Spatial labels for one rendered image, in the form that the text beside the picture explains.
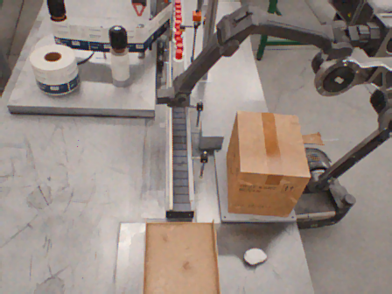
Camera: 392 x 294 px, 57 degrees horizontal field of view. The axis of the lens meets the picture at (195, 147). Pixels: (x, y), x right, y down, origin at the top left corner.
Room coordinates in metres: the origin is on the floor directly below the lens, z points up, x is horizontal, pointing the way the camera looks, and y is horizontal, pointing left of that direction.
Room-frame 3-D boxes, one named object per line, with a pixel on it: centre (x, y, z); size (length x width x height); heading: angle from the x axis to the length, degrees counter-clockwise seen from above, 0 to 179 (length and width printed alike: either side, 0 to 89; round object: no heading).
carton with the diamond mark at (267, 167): (0.91, -0.27, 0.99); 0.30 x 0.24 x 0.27; 4
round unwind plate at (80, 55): (1.61, 0.77, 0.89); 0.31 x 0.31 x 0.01
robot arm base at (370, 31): (1.13, -0.51, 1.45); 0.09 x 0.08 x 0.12; 15
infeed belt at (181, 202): (1.52, 0.15, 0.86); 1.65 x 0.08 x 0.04; 9
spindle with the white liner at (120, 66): (1.41, 0.42, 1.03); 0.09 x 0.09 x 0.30
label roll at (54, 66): (1.34, 0.71, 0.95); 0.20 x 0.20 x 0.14
